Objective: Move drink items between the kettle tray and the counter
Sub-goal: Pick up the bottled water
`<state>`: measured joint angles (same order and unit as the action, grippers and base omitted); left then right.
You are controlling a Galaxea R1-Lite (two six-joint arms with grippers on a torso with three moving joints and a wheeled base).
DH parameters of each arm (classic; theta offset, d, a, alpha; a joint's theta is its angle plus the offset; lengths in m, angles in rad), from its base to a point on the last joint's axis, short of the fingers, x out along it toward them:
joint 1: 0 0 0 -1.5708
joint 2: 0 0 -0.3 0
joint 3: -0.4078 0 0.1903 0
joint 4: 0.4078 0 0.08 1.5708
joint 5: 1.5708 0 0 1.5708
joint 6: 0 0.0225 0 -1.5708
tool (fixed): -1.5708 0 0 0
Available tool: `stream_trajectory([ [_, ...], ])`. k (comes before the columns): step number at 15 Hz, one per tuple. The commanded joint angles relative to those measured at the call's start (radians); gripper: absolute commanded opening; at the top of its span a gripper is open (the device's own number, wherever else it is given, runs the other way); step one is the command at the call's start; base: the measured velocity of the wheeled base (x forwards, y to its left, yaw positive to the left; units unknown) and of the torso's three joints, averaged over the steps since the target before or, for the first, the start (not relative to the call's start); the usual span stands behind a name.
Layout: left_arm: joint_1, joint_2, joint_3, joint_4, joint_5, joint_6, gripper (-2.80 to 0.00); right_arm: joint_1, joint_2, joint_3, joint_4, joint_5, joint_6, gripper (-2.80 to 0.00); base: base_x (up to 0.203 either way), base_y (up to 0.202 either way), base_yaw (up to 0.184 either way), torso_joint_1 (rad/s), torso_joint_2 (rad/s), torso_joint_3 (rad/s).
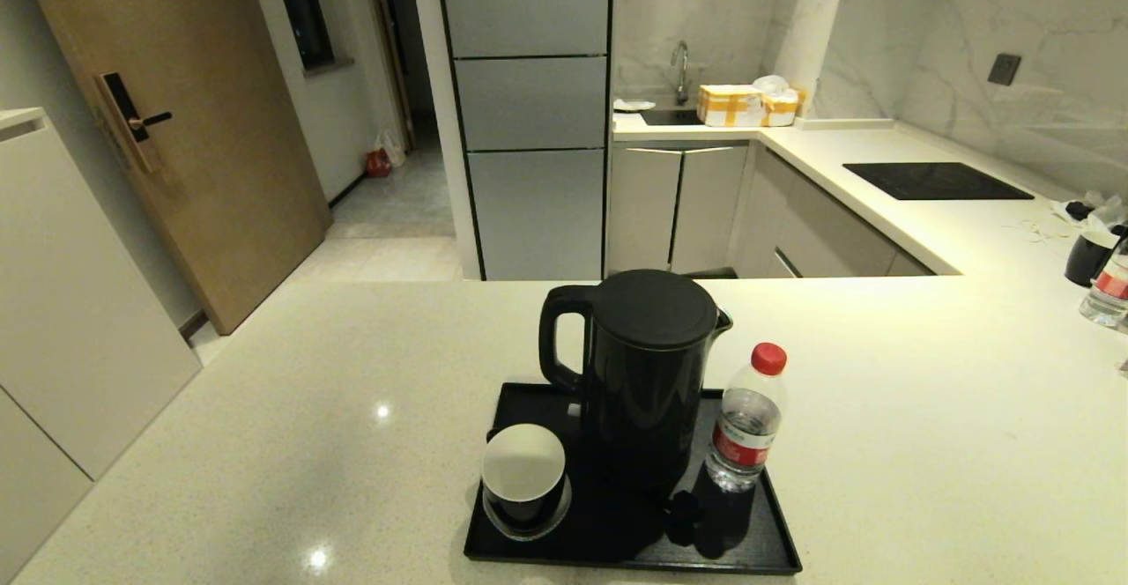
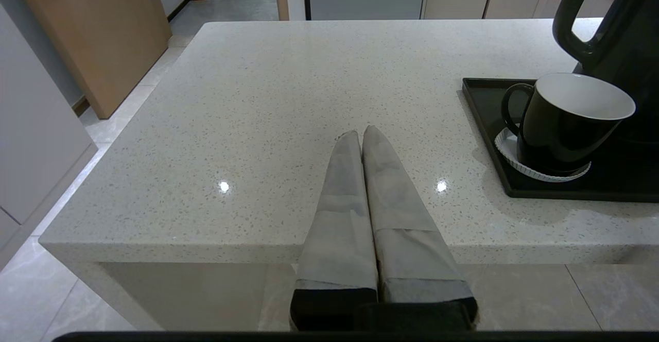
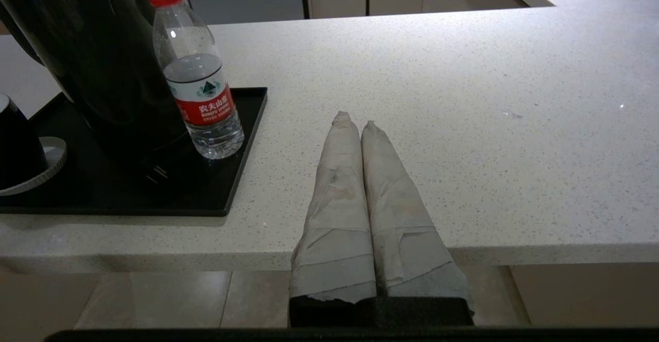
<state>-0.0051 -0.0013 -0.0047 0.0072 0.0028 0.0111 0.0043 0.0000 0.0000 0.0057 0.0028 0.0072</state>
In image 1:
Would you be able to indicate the dark wall socket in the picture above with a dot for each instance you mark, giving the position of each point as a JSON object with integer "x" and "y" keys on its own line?
{"x": 1005, "y": 69}

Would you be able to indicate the black mug white interior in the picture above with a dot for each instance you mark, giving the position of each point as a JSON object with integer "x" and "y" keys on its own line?
{"x": 1087, "y": 261}
{"x": 523, "y": 466}

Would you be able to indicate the water bottle red label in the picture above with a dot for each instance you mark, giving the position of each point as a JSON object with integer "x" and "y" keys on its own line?
{"x": 745, "y": 426}
{"x": 1109, "y": 290}

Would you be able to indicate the black induction cooktop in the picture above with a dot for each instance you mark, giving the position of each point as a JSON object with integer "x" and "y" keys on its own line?
{"x": 934, "y": 181}

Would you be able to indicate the white storage cabinet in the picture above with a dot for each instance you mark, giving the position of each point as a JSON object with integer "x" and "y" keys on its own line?
{"x": 70, "y": 303}

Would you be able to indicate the crumpled white plastic bag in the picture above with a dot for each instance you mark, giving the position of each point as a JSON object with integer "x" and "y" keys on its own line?
{"x": 772, "y": 84}

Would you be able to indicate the black gold door lock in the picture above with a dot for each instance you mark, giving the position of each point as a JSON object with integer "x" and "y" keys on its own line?
{"x": 123, "y": 114}

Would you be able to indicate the black rectangular serving tray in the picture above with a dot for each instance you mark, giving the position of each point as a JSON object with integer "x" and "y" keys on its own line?
{"x": 762, "y": 541}

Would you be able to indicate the beige drawer cabinet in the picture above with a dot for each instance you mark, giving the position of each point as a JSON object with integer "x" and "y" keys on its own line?
{"x": 820, "y": 233}

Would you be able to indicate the white dish cloth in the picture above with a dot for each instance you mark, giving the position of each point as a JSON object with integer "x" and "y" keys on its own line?
{"x": 632, "y": 105}

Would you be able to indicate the small black object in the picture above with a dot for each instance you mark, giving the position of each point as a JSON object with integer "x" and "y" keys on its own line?
{"x": 1077, "y": 211}

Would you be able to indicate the red plastic bag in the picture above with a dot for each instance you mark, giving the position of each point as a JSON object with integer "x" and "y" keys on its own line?
{"x": 378, "y": 165}

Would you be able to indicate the tall grey refrigerator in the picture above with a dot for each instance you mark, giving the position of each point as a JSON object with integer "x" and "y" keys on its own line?
{"x": 529, "y": 83}

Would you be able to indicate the dark window pane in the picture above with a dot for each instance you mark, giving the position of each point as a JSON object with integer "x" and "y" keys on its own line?
{"x": 304, "y": 8}

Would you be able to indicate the dark kitchen sink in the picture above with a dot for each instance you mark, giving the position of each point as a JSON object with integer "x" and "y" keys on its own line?
{"x": 670, "y": 116}

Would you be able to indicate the chrome sink faucet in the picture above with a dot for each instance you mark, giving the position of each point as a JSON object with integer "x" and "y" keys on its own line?
{"x": 681, "y": 74}

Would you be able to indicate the black electric kettle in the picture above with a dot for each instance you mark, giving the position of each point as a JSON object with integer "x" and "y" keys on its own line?
{"x": 643, "y": 373}

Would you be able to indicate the crumpled white plastic wrapper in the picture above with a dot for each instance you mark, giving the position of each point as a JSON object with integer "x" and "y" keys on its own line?
{"x": 1106, "y": 212}

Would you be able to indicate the small cardboard box yellow tape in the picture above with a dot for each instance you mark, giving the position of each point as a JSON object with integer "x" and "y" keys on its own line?
{"x": 781, "y": 111}

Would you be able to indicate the beige lower cabinet door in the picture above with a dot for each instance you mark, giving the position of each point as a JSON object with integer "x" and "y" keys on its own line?
{"x": 709, "y": 206}
{"x": 641, "y": 211}

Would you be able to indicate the brown wooden door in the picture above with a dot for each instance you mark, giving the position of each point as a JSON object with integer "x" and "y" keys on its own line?
{"x": 203, "y": 83}

